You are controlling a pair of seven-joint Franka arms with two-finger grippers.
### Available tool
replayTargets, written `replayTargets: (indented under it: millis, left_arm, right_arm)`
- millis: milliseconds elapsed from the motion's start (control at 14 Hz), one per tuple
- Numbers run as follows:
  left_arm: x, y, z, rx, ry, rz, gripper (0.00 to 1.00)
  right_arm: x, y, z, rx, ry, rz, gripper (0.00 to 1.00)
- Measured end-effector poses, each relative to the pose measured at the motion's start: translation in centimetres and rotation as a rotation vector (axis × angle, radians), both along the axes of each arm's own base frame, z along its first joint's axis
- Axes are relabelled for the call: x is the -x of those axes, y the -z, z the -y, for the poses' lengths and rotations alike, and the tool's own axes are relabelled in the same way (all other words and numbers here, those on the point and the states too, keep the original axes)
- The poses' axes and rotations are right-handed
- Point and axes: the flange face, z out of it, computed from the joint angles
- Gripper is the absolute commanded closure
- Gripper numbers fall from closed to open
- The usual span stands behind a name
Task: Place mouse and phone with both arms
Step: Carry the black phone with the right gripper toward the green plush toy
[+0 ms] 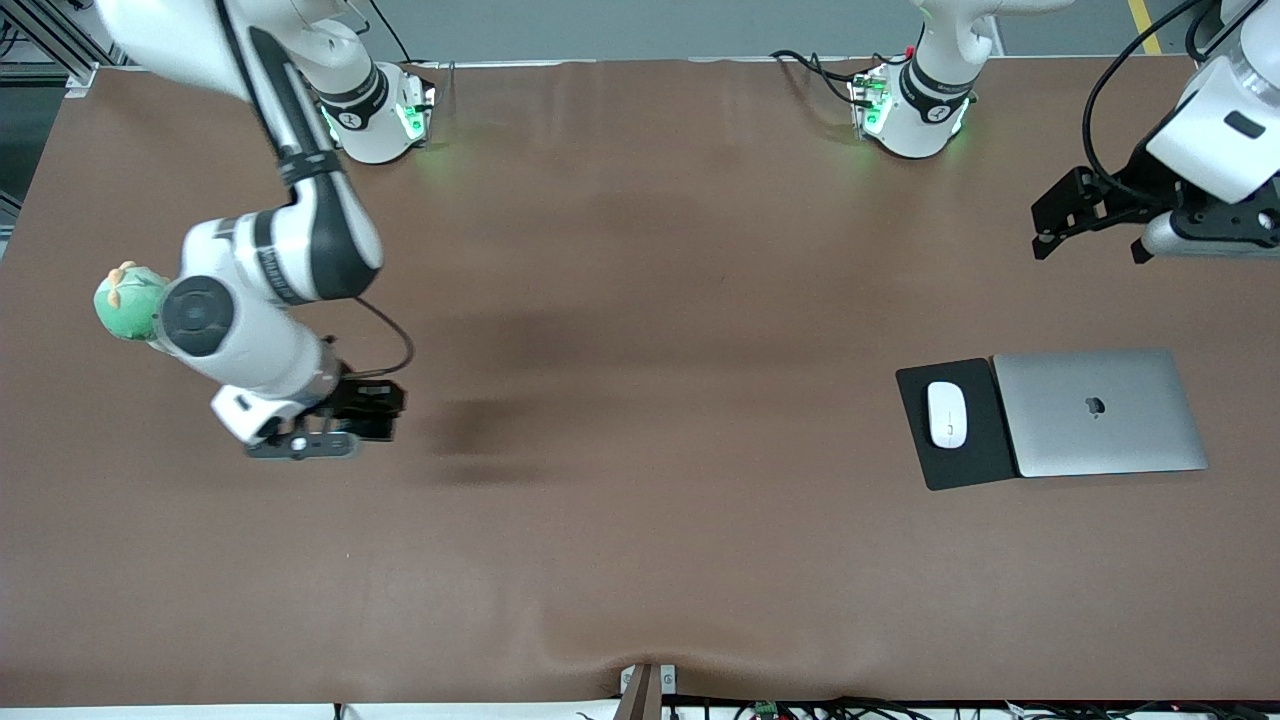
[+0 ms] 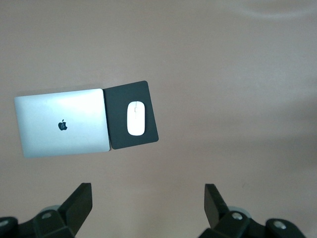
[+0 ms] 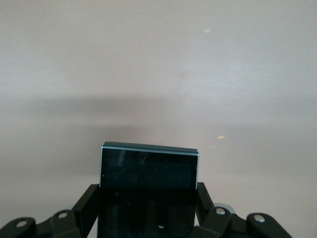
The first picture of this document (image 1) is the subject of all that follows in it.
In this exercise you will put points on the white computer mouse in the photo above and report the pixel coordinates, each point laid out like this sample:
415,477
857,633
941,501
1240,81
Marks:
947,415

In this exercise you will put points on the silver laptop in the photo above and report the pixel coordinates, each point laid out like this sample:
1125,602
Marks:
1100,410

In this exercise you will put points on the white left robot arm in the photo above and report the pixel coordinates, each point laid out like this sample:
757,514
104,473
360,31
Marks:
925,100

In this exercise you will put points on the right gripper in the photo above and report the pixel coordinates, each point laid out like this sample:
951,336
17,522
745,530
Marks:
352,397

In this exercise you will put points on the metal table edge bracket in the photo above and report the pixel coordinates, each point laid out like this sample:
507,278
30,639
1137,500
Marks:
670,680

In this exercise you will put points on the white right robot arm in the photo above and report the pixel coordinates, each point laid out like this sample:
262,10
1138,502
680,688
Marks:
250,330

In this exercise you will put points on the brown table mat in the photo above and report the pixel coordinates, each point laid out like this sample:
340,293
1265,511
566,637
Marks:
650,550

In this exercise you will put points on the black mouse pad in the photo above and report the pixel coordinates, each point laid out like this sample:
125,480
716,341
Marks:
980,455

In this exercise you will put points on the green plush toy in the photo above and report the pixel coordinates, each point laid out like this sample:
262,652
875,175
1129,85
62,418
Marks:
125,305

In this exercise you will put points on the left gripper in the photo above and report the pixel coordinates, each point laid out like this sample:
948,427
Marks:
1138,181

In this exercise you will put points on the aluminium frame rail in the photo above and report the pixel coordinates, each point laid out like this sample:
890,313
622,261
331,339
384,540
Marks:
40,35

